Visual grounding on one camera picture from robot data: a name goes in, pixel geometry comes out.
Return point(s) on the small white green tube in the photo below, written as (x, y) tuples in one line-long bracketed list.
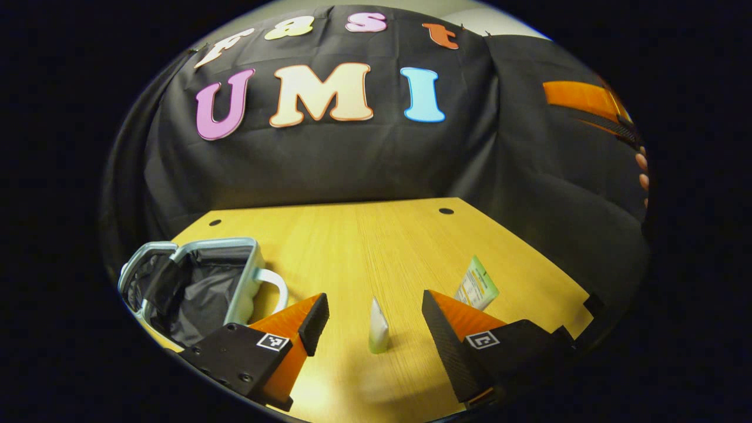
[(379, 329)]

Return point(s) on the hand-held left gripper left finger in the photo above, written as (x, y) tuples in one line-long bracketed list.
[(315, 323)]

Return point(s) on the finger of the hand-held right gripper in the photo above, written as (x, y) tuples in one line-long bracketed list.
[(578, 97)]

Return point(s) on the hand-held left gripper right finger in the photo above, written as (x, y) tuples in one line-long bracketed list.
[(446, 346)]

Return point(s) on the black backdrop cloth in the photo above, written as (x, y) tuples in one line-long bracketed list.
[(352, 158)]

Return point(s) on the large green white tube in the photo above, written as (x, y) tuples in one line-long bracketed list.
[(477, 285)]

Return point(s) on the light blue suitcase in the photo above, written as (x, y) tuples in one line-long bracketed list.
[(200, 294)]

